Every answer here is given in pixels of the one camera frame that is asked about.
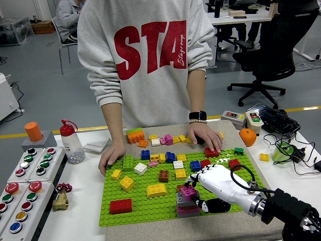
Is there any person's right hand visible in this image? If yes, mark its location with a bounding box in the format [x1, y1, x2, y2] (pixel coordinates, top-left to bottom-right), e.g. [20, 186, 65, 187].
[98, 143, 127, 177]

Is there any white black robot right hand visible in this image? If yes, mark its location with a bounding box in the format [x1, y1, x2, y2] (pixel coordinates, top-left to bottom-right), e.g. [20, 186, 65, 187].
[184, 164, 263, 215]

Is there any person's left hand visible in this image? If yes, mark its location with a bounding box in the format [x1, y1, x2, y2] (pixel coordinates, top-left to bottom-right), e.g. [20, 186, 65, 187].
[187, 122, 224, 153]

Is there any wide red brick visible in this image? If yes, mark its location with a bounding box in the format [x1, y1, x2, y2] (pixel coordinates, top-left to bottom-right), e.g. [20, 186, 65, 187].
[204, 147, 220, 158]

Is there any magenta four-stud brick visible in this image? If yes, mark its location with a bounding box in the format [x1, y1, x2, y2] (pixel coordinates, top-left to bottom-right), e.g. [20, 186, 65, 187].
[181, 185, 198, 202]

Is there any green studded baseplate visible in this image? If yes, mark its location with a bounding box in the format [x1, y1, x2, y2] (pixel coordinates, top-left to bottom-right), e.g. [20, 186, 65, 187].
[98, 149, 266, 228]

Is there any green tall brick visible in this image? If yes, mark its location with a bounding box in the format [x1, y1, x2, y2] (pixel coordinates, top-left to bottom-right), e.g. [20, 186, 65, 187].
[122, 154, 134, 173]

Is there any large orange brick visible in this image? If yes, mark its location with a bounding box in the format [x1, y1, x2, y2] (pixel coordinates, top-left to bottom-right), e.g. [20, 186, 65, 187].
[126, 130, 146, 145]

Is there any large yellow four-stud brick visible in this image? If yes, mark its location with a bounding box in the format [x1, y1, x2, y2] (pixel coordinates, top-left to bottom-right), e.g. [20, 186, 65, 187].
[119, 175, 135, 193]

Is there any red eight-stud brick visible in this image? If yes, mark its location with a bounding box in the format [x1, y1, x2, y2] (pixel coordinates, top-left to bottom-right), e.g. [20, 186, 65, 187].
[109, 198, 133, 215]

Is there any yellow arched brick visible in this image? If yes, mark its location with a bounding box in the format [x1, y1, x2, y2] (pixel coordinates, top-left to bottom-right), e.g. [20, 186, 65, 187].
[145, 183, 168, 199]

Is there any black wristwatch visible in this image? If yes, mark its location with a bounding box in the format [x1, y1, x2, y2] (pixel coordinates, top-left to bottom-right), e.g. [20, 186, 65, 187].
[189, 110, 208, 121]

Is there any red-capped squeeze bottle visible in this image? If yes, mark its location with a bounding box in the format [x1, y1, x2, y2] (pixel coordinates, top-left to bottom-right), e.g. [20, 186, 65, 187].
[59, 119, 86, 165]

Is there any orange fruit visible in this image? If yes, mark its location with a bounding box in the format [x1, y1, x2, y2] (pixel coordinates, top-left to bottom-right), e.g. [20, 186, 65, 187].
[238, 128, 257, 148]

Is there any grey push-button box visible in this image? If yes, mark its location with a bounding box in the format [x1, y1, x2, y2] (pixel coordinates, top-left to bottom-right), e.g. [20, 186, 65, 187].
[7, 147, 46, 183]
[28, 147, 66, 183]

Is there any grey block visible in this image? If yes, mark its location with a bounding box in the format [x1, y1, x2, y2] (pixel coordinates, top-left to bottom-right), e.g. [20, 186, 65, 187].
[21, 130, 58, 152]

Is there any green plastic cup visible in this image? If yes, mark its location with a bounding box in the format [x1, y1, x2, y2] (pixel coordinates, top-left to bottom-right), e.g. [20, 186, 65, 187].
[272, 141, 294, 165]

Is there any brass valve red handwheel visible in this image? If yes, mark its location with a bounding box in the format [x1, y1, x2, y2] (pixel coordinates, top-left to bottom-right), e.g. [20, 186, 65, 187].
[52, 182, 73, 212]

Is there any black clear-lid case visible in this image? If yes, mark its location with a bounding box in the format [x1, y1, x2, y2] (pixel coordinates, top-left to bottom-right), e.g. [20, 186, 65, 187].
[247, 103, 301, 138]

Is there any orange cylinder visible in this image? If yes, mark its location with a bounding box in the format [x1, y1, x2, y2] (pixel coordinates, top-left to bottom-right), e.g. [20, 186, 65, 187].
[24, 122, 44, 143]

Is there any black power adapter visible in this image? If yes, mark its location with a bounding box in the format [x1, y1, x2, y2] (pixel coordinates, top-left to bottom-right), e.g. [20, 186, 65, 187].
[290, 145, 307, 164]

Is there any grey-brown mat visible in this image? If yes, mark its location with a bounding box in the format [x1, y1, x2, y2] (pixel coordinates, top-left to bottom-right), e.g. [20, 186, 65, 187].
[104, 119, 291, 241]

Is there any grey emergency-stop button box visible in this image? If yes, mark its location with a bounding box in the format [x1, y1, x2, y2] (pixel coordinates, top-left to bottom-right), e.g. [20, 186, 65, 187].
[0, 181, 55, 241]
[0, 182, 29, 226]

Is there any seated person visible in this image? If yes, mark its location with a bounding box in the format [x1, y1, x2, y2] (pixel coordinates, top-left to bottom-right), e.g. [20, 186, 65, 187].
[220, 0, 263, 53]
[55, 0, 85, 44]

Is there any black office chair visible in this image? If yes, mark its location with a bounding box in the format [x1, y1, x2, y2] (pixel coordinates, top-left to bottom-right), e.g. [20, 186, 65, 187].
[227, 10, 320, 110]

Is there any white desk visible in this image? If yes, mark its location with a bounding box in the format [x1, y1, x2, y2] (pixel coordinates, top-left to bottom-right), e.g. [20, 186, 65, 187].
[206, 10, 273, 28]

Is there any white cabinet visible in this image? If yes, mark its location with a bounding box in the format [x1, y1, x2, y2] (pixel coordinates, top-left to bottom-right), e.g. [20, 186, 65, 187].
[0, 72, 25, 123]

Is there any black bottle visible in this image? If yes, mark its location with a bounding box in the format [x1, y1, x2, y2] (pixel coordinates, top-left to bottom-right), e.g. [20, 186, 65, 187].
[214, 0, 223, 19]

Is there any grey metal chair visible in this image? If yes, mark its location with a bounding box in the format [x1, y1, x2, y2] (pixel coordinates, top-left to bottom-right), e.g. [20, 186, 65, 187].
[51, 16, 79, 75]

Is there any wooden pallet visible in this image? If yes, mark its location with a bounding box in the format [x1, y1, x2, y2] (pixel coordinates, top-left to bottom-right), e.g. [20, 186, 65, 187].
[30, 20, 56, 35]

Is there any clear plastic crate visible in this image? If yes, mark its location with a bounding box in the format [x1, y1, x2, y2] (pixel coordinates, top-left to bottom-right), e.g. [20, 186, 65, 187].
[0, 16, 35, 47]

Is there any white wall switch plate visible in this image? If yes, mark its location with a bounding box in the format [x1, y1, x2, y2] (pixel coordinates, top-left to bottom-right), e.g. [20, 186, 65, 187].
[82, 137, 111, 154]

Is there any grey switch box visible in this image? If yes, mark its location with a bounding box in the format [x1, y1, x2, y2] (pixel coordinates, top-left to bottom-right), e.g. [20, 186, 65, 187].
[221, 110, 247, 131]

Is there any cream switch box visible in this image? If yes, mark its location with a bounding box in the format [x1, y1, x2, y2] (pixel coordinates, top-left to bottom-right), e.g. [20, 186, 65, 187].
[245, 111, 264, 136]

